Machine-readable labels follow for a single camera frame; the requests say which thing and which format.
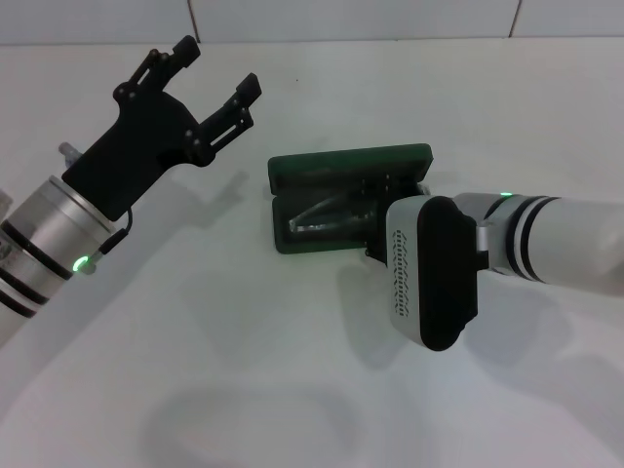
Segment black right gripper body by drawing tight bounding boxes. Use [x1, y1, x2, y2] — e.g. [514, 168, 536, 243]
[389, 178, 425, 211]

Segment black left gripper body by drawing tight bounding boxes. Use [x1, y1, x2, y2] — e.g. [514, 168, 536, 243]
[60, 81, 218, 221]

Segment green glasses case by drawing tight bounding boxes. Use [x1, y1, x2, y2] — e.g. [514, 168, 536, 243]
[266, 142, 435, 255]

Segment clear plastic glasses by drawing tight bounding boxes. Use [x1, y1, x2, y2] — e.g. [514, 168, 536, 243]
[287, 192, 386, 233]

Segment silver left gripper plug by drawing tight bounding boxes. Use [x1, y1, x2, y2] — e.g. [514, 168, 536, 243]
[58, 141, 82, 170]

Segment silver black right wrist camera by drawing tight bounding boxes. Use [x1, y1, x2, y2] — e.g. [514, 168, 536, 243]
[384, 194, 484, 353]

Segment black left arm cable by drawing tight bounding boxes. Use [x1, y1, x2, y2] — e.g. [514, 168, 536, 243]
[92, 208, 134, 262]

